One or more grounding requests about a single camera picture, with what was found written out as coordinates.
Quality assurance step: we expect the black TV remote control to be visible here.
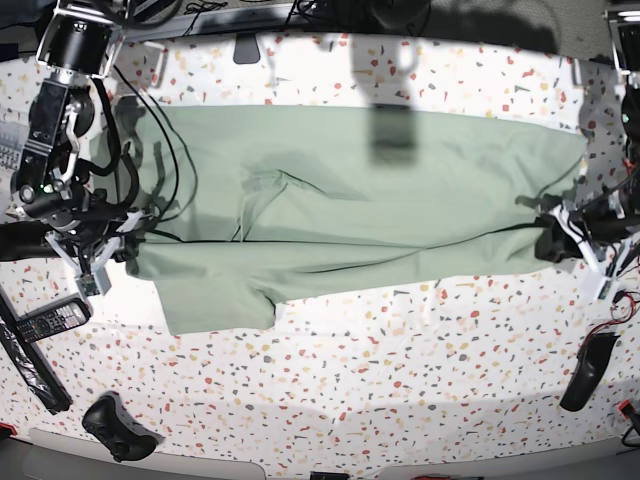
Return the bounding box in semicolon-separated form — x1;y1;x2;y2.
17;296;92;343

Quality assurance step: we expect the red and black wire bundle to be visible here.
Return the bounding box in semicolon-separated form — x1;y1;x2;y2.
584;284;640;351

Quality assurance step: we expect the small red clip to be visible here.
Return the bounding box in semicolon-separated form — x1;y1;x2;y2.
619;401;634;415

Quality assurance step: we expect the black curved handheld device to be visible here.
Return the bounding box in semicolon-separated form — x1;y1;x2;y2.
560;333;619;412

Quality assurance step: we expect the grey monitor stand base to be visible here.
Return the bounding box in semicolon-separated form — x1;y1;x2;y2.
233;34;261;65

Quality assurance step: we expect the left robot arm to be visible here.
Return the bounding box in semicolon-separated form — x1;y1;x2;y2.
535;1;639;301

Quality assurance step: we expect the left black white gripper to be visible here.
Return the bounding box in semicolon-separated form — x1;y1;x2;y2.
534;191;639;300

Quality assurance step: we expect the long black flat bar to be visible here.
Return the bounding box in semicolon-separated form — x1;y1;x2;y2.
1;291;72;415

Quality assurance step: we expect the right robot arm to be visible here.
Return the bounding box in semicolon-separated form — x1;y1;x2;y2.
9;1;153;296

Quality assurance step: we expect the light green T-shirt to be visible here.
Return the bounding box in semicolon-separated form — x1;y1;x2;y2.
116;99;587;335

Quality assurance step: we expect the clear plastic parts box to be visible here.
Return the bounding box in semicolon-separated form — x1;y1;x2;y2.
1;107;29;173

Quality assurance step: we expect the black cylindrical tube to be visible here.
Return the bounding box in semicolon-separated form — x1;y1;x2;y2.
0;222;58;262

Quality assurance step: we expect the black game controller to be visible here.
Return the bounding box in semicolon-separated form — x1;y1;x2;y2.
82;393;159;463

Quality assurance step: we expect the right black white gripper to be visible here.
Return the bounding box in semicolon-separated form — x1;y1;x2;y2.
14;184;150;295

